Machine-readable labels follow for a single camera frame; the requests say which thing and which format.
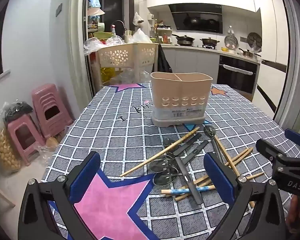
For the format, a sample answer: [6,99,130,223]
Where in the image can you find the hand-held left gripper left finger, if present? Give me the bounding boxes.
[17,151,102,240]

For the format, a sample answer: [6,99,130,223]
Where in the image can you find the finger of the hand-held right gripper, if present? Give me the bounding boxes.
[256,138,300,161]
[285,129,300,146]

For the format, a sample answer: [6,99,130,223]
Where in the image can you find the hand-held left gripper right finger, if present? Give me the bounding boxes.
[204,152,288,240]

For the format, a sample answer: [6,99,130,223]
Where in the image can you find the grey handled utensil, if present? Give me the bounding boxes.
[174,156,204,205]

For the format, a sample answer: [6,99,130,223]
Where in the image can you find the beige utensil holder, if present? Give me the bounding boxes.
[150,72,213,127]

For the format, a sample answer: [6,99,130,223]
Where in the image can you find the blue patterned chopstick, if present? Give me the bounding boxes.
[161,185,216,195]

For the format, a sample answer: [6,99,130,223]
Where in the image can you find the clear plastic bag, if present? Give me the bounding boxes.
[37,134,61,161]

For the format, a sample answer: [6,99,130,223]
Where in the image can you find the checked star tablecloth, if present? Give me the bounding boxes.
[41,82,300,240]

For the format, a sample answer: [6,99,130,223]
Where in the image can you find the pink plastic stool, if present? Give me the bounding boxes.
[7,115,47,167]

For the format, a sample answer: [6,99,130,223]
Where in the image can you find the black built-in oven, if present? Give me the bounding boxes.
[217,55,259,94]

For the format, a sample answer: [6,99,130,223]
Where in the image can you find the stack of pink stools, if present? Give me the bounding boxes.
[31,83,74,139]

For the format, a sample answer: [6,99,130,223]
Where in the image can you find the clear bag of yellow produce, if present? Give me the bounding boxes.
[0,126,22,176]

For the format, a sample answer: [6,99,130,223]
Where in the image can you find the black plastic bag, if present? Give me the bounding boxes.
[2,101,34,123]

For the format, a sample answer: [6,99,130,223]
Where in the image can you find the round dark pan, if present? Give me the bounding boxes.
[247,32,263,48]

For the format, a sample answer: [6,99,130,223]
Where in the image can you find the round metal steamer rack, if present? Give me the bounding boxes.
[224,34,239,49]

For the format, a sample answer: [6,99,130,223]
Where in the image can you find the black lidded pot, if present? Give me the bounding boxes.
[200,37,220,49]

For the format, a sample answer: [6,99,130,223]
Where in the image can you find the beige basket rack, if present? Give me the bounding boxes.
[91,42,159,93]

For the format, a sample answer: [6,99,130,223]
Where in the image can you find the crumpled clear plastic bags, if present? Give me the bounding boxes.
[83,35,123,56]

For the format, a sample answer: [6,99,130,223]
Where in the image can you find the black hanging cloth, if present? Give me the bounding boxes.
[158,44,173,73]

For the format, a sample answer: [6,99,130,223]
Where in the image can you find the black wok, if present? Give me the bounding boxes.
[172,33,196,46]

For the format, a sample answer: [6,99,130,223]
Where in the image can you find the green plastic basin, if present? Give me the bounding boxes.
[93,31,113,41]

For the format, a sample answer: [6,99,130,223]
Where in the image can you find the white plastic bag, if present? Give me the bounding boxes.
[128,28,153,44]

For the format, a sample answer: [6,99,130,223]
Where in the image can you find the black range hood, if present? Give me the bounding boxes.
[168,4,223,34]

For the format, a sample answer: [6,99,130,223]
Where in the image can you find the black kitchen faucet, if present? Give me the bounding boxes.
[111,20,127,37]

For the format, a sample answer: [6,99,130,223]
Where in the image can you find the spice rack with bottles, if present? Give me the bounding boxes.
[150,18,173,44]

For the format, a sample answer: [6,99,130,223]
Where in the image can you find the hanging white bag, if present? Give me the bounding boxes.
[132,12,145,27]

